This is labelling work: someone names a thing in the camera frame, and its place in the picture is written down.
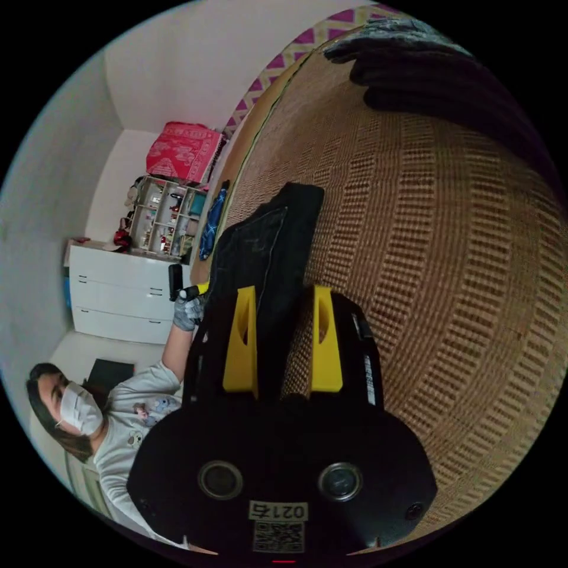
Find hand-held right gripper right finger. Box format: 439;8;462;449
308;285;343;395

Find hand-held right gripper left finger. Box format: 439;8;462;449
221;286;260;396

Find black pants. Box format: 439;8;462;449
206;182;325;314

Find person's left forearm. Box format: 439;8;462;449
162;326;196;383

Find person's left hand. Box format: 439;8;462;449
172;293;206;333

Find blue patterned cloth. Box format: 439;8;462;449
198;179;231;262

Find white shelf with items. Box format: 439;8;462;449
125;175;209;262

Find white drawer cupboard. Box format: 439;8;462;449
65;238;194;346

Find red printed carton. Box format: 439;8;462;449
146;121;224;185

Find person's body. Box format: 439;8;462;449
25;360;189;547

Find pile of clothes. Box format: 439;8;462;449
322;17;553;183

